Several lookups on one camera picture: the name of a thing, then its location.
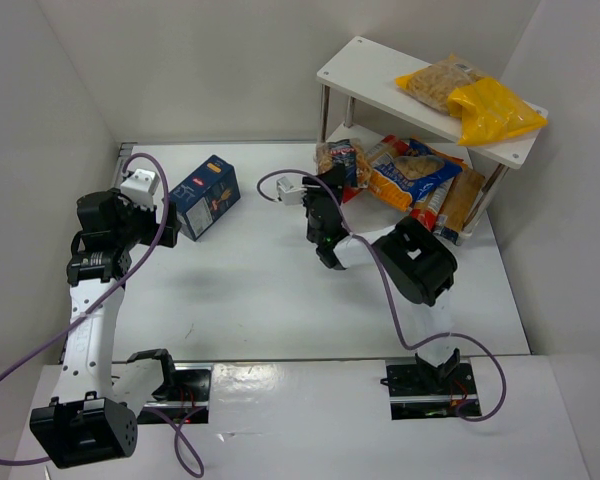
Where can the clear macaroni pasta bag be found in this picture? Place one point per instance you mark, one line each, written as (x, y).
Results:
(433, 85)

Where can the yellow pasta bag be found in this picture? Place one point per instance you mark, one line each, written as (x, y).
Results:
(490, 113)

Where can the orange red pasta bag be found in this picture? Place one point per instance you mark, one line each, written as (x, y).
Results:
(375, 171)

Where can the brown spaghetti pack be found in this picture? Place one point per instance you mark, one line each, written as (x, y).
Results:
(457, 205)

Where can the white two-tier shelf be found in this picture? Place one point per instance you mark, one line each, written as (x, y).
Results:
(365, 71)

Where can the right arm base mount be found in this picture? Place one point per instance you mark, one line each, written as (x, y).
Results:
(410, 398)

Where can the blue pasta box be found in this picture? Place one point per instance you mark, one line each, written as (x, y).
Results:
(204, 196)

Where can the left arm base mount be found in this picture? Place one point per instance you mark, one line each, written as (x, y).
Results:
(187, 400)

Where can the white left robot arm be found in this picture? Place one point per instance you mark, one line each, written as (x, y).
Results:
(92, 417)

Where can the blue macaroni pasta bag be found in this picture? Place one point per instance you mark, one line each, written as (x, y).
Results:
(426, 168)

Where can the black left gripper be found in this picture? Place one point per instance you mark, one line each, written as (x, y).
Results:
(161, 226)

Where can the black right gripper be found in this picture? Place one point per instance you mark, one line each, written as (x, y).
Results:
(321, 188)

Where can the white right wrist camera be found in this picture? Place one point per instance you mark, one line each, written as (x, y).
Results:
(288, 193)

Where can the tricolour fusilli pasta bag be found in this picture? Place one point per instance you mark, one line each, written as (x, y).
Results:
(342, 157)

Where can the red spaghetti pack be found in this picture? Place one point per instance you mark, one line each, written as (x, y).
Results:
(426, 210)

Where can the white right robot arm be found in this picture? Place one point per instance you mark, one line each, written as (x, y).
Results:
(410, 259)

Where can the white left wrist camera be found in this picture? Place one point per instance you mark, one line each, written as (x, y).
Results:
(140, 185)

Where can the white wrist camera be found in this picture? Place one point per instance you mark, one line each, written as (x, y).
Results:
(288, 193)
(140, 185)

